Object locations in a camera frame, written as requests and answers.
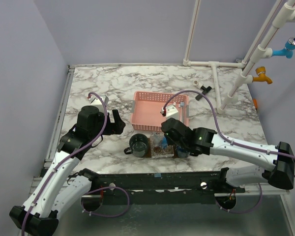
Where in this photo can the blue tap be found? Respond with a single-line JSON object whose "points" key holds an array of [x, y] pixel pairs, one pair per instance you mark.
{"points": [[288, 49]]}

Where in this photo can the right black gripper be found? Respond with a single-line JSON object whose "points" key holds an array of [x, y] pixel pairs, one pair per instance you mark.
{"points": [[169, 142]]}

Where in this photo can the black valve handle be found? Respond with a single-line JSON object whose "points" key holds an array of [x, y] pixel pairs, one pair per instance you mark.
{"points": [[204, 91]]}

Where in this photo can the pink plastic basket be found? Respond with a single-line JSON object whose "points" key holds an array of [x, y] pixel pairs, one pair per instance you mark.
{"points": [[146, 109]]}

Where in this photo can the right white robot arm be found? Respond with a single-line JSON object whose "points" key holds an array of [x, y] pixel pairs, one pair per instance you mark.
{"points": [[269, 164]]}

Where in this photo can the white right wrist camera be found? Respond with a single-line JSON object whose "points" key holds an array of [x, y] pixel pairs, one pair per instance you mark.
{"points": [[170, 111]]}

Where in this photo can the clear textured acrylic holder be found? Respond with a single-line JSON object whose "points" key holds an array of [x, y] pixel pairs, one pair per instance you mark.
{"points": [[159, 147]]}

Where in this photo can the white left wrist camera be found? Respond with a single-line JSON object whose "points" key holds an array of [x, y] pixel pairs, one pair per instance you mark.
{"points": [[95, 101]]}

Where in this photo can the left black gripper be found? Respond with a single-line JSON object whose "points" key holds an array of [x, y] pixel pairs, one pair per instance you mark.
{"points": [[117, 127]]}

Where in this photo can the dark green mug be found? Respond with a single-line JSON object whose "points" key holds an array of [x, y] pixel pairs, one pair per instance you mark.
{"points": [[138, 145]]}

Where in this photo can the yellow tap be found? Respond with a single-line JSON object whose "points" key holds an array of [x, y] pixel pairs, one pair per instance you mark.
{"points": [[261, 75]]}

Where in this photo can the orange object at edge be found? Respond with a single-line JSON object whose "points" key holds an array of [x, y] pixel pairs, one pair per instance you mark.
{"points": [[255, 104]]}

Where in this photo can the white pipe end cap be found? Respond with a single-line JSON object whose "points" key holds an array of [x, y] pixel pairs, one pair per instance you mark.
{"points": [[197, 84]]}

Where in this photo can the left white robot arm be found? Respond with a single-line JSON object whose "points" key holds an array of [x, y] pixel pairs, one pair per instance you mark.
{"points": [[39, 215]]}

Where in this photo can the aluminium rail frame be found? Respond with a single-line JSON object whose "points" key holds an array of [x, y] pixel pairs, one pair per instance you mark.
{"points": [[52, 147]]}

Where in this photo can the grey capped toothbrush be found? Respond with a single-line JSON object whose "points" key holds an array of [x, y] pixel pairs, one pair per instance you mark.
{"points": [[183, 109]]}

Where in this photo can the brown wooden oval tray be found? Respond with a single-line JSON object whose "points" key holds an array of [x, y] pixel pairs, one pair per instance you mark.
{"points": [[156, 151]]}

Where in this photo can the dark blue mug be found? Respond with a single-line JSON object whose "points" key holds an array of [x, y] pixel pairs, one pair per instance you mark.
{"points": [[181, 153]]}

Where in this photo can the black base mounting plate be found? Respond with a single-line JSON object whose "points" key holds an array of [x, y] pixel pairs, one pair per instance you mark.
{"points": [[156, 188]]}

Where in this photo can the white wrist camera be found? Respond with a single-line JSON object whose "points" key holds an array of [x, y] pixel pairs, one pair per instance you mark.
{"points": [[170, 111], [95, 101]]}

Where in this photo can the blue toothpaste tube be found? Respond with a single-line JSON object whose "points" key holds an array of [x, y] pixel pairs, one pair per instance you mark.
{"points": [[164, 143]]}

